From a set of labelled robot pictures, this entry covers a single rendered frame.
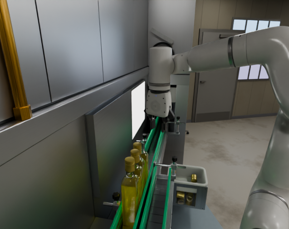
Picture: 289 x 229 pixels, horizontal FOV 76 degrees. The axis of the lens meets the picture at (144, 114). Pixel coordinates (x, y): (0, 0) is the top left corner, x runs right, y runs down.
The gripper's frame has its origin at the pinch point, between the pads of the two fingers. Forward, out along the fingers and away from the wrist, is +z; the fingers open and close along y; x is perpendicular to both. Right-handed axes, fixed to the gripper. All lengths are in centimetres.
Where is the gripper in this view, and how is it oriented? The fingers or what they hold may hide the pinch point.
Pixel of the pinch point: (158, 126)
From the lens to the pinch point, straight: 79.7
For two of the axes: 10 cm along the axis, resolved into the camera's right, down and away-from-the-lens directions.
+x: 5.8, -2.6, 7.7
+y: 8.1, 1.9, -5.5
